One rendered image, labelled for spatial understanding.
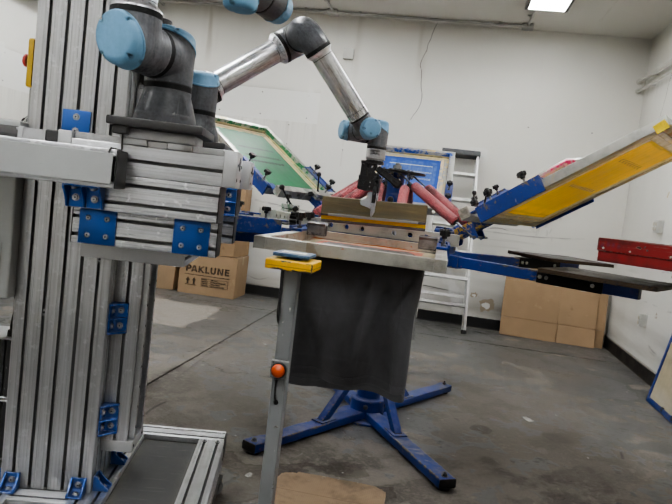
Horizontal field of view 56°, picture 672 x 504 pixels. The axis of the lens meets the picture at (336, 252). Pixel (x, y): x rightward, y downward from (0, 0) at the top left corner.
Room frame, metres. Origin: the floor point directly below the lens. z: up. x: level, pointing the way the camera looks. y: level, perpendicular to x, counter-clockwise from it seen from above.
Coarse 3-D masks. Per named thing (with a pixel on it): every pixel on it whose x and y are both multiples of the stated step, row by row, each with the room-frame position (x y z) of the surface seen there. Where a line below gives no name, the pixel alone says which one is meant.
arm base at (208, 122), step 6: (198, 114) 2.04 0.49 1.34; (204, 114) 2.05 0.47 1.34; (210, 114) 2.06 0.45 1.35; (198, 120) 2.04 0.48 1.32; (204, 120) 2.05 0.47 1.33; (210, 120) 2.06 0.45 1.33; (204, 126) 2.04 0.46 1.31; (210, 126) 2.06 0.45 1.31; (210, 132) 2.06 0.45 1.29; (216, 132) 2.09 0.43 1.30; (216, 138) 2.08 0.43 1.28
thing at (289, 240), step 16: (256, 240) 1.92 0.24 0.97; (272, 240) 1.91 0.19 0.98; (288, 240) 1.90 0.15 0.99; (336, 240) 2.64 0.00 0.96; (352, 240) 2.63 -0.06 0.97; (368, 240) 2.62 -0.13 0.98; (384, 240) 2.61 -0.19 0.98; (320, 256) 1.89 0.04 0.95; (336, 256) 1.88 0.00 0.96; (352, 256) 1.87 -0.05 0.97; (368, 256) 1.87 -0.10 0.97; (384, 256) 1.86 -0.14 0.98; (400, 256) 1.85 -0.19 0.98; (416, 256) 1.85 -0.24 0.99
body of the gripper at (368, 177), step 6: (366, 162) 2.44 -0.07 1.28; (372, 162) 2.43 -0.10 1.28; (378, 162) 2.43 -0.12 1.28; (366, 168) 2.45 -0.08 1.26; (372, 168) 2.45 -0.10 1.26; (360, 174) 2.46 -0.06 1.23; (366, 174) 2.45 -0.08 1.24; (372, 174) 2.45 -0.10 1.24; (360, 180) 2.44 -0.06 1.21; (366, 180) 2.43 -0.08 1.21; (372, 180) 2.43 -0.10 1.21; (378, 180) 2.42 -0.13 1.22; (360, 186) 2.43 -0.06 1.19; (366, 186) 2.43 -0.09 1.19; (372, 186) 2.42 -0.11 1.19; (378, 186) 2.42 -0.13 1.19
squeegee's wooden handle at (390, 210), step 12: (324, 204) 2.47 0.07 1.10; (336, 204) 2.47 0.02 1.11; (348, 204) 2.46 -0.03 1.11; (360, 204) 2.45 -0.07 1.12; (384, 204) 2.44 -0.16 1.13; (396, 204) 2.43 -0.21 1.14; (408, 204) 2.42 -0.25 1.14; (372, 216) 2.44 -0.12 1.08; (384, 216) 2.43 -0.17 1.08; (396, 216) 2.43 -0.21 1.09; (408, 216) 2.42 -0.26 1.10; (420, 216) 2.41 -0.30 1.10
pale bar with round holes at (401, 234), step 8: (328, 224) 2.73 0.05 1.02; (336, 224) 2.71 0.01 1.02; (344, 224) 2.71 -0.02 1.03; (352, 224) 2.70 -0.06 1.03; (344, 232) 2.71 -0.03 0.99; (352, 232) 2.70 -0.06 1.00; (360, 232) 2.69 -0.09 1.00; (368, 232) 2.69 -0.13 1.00; (376, 232) 2.68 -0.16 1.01; (384, 232) 2.68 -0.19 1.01; (400, 232) 2.67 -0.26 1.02; (408, 232) 2.66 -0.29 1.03; (416, 232) 2.66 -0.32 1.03; (424, 232) 2.65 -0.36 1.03; (432, 232) 2.65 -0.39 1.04; (408, 240) 2.66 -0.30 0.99; (416, 240) 2.66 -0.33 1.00; (448, 240) 2.64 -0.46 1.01; (456, 240) 2.63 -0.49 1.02
